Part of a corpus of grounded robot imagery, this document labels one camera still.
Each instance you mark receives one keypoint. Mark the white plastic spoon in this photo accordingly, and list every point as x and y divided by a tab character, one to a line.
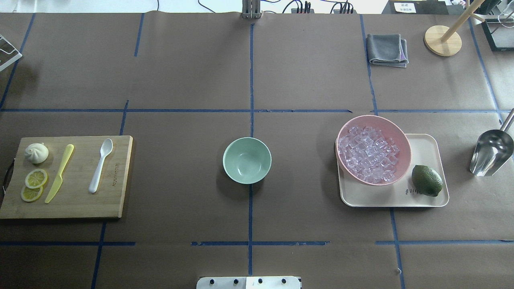
105	149

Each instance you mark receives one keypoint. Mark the green bowl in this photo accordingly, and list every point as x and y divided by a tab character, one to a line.
247	160

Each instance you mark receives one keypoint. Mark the pile of ice cubes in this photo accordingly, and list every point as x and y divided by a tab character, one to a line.
367	154

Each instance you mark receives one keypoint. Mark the pink bowl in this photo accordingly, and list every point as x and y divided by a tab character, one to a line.
389	130

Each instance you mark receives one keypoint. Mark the metal ice scoop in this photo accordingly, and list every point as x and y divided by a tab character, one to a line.
493	149

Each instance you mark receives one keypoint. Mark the folded grey cloth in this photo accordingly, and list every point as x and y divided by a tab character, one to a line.
387	50

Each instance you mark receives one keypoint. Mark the green lime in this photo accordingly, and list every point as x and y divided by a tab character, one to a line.
426	180

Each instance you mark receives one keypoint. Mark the beige tray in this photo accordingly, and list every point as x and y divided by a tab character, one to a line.
425	151

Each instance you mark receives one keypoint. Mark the bamboo cutting board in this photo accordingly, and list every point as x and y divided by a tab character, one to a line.
73	200

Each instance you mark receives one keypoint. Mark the yellow plastic knife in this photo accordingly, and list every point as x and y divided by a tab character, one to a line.
59	178

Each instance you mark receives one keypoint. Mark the wooden cup stand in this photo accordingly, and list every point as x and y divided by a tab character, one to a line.
445	41

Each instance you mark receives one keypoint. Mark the white steamed bun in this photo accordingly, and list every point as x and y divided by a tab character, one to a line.
36	153

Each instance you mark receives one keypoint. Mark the lower lemon slice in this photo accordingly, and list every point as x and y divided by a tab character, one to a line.
31	194

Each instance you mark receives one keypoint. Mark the black framed tray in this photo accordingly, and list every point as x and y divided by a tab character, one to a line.
499	35

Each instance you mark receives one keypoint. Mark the aluminium frame post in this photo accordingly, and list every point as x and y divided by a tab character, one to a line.
251	9

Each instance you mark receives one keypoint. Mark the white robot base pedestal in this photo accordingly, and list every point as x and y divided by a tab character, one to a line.
250	282

